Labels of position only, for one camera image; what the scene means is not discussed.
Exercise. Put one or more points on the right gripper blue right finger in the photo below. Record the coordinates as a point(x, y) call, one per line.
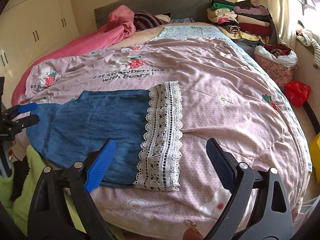
point(223, 163)

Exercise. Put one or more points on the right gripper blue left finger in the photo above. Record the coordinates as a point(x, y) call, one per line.
point(98, 164)

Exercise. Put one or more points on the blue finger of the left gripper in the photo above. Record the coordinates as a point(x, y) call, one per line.
point(25, 108)
point(25, 122)

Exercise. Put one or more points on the blue denim pants lace hem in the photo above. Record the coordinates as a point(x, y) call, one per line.
point(144, 126)

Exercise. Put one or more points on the person's right hand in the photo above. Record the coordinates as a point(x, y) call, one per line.
point(191, 233)

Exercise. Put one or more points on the pink strawberry bear quilt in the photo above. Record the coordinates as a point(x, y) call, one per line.
point(226, 95)

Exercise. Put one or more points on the yellow container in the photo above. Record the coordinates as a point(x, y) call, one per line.
point(315, 154)

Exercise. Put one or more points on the cream wardrobe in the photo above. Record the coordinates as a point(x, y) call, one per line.
point(31, 29)

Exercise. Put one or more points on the red plastic bag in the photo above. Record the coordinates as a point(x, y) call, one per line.
point(297, 92)

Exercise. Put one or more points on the pink blanket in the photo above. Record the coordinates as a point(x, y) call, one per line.
point(120, 25)

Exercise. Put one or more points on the stack of folded clothes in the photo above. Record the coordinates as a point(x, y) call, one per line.
point(243, 21)

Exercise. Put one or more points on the striped dark garment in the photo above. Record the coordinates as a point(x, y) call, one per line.
point(145, 20)

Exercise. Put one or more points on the clutter on window sill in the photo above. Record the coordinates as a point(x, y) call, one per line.
point(308, 39)

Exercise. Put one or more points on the dark grey headboard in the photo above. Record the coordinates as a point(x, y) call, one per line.
point(176, 9)

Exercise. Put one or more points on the cream curtain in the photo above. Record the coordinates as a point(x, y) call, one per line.
point(284, 16)

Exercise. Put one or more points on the white wire basket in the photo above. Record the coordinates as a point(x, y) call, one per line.
point(306, 210)

